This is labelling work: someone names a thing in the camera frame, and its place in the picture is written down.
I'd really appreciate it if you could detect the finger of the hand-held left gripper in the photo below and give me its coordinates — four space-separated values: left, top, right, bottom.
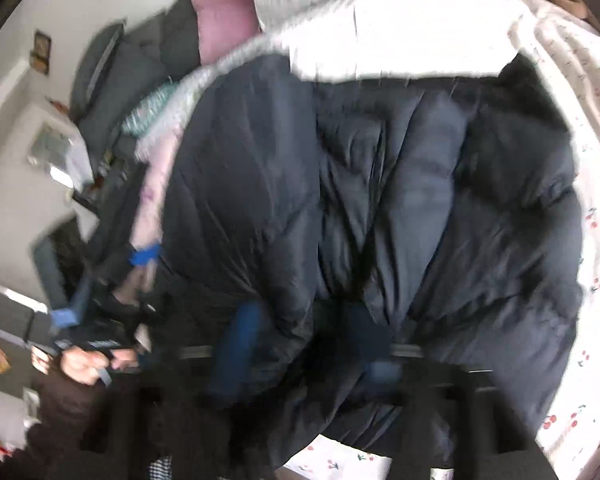
50 275 93 331
92 240 163 281

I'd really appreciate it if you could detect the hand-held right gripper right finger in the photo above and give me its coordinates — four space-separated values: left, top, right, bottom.
340 305 546 480

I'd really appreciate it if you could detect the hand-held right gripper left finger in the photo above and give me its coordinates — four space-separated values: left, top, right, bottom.
80 300 276 480

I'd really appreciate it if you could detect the black quilted jacket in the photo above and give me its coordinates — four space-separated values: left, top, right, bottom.
145 52 586 466

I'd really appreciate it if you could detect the person's left hand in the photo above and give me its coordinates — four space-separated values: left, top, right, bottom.
60 345 141 386

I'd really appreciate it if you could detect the pink floral blanket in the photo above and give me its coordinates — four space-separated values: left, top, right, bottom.
130 130 181 261

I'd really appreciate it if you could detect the teal patterned cushion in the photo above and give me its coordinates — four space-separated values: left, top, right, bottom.
122 82 178 136

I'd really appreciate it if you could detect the grey checked sheet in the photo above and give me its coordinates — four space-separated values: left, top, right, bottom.
135 5 361 161

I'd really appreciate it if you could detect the dark grey sofa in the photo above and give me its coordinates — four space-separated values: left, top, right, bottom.
70 0 201 161

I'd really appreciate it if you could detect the pink pillow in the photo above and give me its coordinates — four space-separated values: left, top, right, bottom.
185 0 261 66

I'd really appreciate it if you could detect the cherry print bedsheet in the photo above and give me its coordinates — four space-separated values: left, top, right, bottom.
270 0 600 480

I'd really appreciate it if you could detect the small framed wall picture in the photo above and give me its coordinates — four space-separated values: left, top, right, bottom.
32 30 53 76

